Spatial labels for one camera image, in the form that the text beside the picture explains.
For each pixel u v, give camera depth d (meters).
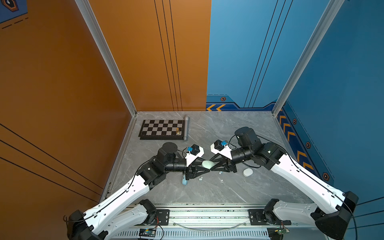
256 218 0.72
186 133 1.05
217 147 0.54
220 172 0.60
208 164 0.62
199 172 0.61
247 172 0.87
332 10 0.70
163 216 0.74
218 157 0.63
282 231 0.70
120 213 0.45
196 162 0.63
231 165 0.55
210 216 0.75
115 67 0.93
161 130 1.05
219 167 0.58
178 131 1.02
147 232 0.72
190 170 0.56
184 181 0.82
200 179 0.85
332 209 0.38
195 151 0.55
